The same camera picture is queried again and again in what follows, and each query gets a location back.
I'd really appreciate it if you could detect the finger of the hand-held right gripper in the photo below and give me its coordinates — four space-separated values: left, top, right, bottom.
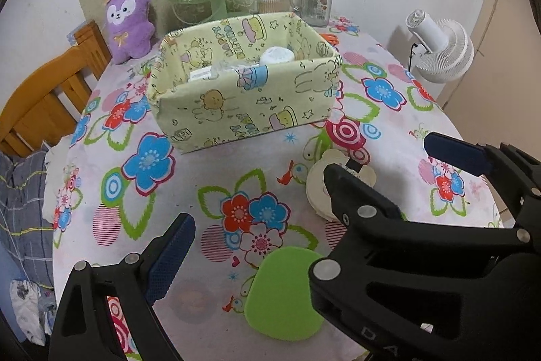
424 132 541 237
308 165 541 361

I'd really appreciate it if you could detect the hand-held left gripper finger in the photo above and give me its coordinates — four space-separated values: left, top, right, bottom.
48 213 196 361

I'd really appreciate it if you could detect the cream bear-shaped case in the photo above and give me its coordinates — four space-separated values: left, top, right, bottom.
306 150 377 222

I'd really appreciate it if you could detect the green rounded pad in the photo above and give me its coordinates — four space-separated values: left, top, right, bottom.
244 248 326 342

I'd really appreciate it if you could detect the yellow cartoon print fabric box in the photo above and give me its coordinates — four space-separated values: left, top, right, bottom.
146 11 344 154

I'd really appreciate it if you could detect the floral tablecloth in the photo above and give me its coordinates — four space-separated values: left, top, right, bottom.
42 12 514 361

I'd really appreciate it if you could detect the white standing fan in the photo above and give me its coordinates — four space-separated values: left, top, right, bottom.
406 8 475 83

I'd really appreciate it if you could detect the white patterned cloth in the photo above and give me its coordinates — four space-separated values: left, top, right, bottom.
10 280 57 345

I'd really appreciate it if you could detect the grey plaid quilt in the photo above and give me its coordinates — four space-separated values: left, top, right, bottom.
0 150 55 290

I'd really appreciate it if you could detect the small white box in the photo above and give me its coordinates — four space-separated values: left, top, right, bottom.
188 67 213 83

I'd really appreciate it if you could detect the clear plastic wrapper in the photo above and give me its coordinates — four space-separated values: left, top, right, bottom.
211 61 254 80

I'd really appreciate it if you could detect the white round container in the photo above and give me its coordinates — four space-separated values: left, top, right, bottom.
259 46 295 66

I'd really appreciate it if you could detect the glass jar mug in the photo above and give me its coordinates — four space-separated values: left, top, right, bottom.
289 0 334 27

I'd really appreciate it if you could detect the wooden chair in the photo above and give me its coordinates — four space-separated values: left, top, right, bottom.
0 19 113 156

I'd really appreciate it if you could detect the purple plush toy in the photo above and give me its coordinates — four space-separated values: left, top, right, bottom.
105 0 156 65

